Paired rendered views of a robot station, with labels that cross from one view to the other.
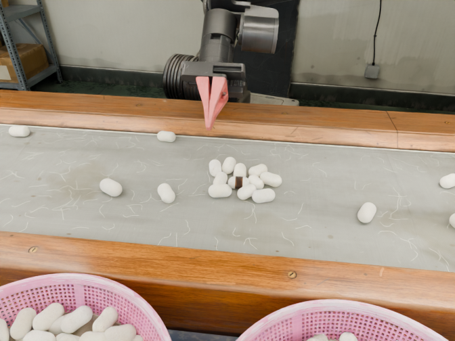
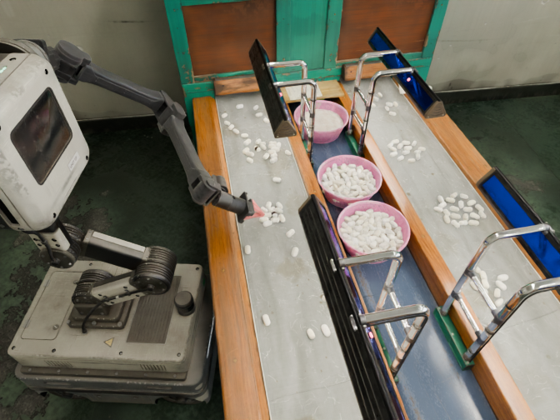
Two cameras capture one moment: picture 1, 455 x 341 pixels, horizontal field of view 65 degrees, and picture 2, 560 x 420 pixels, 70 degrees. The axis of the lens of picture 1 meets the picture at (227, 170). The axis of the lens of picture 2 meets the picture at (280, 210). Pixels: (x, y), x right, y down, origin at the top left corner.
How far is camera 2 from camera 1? 1.46 m
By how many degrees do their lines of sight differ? 74
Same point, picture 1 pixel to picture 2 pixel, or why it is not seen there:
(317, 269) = (310, 186)
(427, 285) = (305, 167)
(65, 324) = (349, 236)
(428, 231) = (277, 168)
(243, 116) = (222, 221)
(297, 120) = not seen: hidden behind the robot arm
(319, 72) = not seen: outside the picture
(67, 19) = not seen: outside the picture
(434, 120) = (207, 158)
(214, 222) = (296, 217)
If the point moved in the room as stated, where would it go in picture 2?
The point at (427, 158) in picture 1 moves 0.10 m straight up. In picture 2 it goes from (232, 165) to (230, 147)
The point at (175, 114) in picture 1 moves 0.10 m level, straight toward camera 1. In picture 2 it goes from (229, 249) to (255, 239)
